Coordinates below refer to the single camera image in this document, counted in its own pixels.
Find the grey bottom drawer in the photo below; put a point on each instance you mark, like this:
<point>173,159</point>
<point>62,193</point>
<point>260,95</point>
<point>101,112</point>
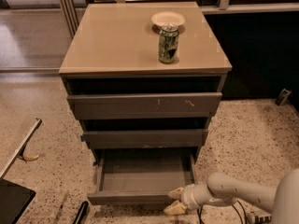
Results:
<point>142,176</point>

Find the grey middle drawer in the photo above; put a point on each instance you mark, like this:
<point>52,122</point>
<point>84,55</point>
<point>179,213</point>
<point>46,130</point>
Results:
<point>146,139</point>

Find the white paper bowl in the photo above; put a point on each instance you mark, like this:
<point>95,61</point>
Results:
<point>167,17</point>

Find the green soda can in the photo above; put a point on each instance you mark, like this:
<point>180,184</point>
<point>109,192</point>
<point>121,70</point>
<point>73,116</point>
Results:
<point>168,43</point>

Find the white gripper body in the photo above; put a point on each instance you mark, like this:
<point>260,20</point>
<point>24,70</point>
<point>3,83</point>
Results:
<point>189,196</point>

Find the grey drawer cabinet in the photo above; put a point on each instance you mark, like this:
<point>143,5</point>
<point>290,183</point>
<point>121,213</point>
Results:
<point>115,51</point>

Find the grey top drawer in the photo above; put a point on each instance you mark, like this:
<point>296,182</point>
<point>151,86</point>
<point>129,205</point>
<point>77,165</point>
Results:
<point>145,106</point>

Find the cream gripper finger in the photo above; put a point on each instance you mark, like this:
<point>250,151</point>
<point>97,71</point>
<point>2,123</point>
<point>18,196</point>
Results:
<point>175,193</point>
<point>175,208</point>

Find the small grey floor device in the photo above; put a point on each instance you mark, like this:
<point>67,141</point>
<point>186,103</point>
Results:
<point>283,97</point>

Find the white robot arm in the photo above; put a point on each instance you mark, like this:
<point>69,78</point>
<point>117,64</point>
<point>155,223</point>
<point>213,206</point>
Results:
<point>281,202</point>

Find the grey drawer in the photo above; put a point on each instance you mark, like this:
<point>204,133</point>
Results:
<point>145,106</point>
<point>146,139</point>
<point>142,176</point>

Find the black laptop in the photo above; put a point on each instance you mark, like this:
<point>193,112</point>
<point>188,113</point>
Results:
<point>14,199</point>

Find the grey power strip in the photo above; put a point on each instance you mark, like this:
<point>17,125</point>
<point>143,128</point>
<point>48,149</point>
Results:
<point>254,218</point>

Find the black handle object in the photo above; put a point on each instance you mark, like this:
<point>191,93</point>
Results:
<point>81,213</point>

